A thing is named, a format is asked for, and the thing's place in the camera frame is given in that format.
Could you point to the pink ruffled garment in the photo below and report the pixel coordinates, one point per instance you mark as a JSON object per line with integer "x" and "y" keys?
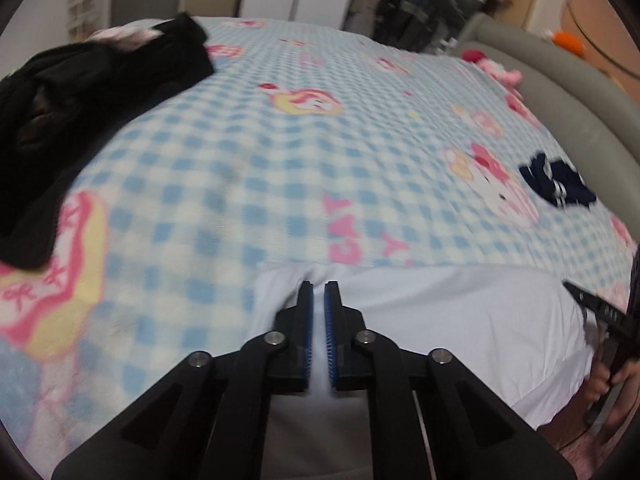
{"x": 125, "y": 37}

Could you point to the pile of black clothes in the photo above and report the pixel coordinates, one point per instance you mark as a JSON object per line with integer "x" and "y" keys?
{"x": 75, "y": 110}

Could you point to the blue checked printed blanket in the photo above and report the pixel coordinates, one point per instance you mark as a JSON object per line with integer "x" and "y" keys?
{"x": 225, "y": 160}

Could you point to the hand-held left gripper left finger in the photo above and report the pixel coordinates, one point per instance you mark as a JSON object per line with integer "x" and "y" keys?
{"x": 307, "y": 332}

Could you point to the person's right hand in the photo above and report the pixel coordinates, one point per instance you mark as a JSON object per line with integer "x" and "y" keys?
{"x": 626, "y": 386}

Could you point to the white shirt with navy trim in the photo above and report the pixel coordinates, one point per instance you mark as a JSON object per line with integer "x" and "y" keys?
{"x": 450, "y": 320}

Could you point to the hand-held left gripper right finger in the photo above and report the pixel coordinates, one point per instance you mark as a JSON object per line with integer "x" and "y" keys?
{"x": 330, "y": 342}

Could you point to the dark glass-door wardrobe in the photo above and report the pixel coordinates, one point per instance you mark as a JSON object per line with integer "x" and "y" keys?
{"x": 400, "y": 5}

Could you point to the red plush toy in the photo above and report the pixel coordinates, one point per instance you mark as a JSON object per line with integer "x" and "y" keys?
{"x": 472, "y": 55}

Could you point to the round glass wall lamp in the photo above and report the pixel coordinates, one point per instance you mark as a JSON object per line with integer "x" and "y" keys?
{"x": 610, "y": 25}

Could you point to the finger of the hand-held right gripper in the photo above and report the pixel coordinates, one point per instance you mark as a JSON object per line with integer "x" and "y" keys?
{"x": 595, "y": 307}

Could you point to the pink plush toy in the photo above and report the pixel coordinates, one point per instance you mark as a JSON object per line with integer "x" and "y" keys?
{"x": 502, "y": 69}

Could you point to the orange carrot plush toy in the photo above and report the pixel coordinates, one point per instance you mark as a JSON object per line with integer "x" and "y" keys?
{"x": 567, "y": 42}

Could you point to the white shelf rack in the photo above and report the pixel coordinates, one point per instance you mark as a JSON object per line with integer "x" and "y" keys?
{"x": 82, "y": 10}

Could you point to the navy garment with white stripes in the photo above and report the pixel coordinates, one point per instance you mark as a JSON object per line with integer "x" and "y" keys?
{"x": 555, "y": 182}

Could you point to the grey padded bed headboard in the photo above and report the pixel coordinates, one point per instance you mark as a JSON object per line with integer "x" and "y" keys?
{"x": 575, "y": 100}

